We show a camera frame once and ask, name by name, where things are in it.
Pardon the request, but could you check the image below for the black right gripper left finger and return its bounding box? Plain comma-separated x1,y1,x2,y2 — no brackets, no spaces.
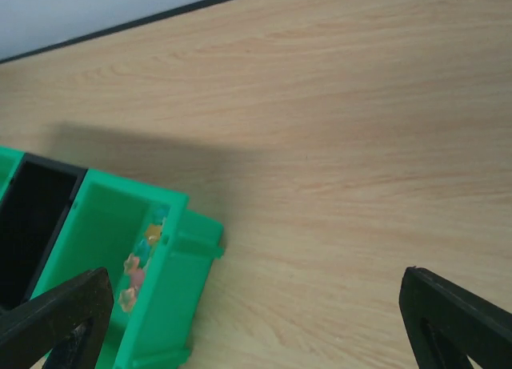
1,267,114,368

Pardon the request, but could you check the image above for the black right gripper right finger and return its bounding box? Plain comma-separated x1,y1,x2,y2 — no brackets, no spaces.
401,267,511,368

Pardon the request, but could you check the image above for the green bin with gummy candies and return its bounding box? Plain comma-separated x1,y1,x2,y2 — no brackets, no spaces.
34,170,223,368

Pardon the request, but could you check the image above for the green bin with wrapped candies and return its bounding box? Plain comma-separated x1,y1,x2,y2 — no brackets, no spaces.
0,146,25,199

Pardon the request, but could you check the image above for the black bin with lollipops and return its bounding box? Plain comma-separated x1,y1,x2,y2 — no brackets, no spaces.
1,153,87,313

